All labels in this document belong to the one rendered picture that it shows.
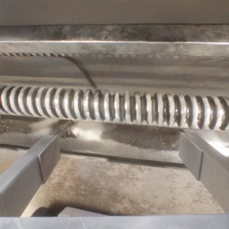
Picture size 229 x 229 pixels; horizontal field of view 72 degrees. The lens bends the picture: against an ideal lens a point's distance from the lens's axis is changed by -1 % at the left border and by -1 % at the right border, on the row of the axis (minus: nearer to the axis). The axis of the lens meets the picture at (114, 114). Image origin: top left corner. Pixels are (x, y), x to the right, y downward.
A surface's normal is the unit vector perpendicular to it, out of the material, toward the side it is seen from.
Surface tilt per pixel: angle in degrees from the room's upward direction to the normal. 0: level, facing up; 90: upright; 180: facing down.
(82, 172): 0
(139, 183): 0
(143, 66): 90
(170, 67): 90
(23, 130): 0
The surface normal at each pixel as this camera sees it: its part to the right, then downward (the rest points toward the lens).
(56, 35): -0.13, -0.15
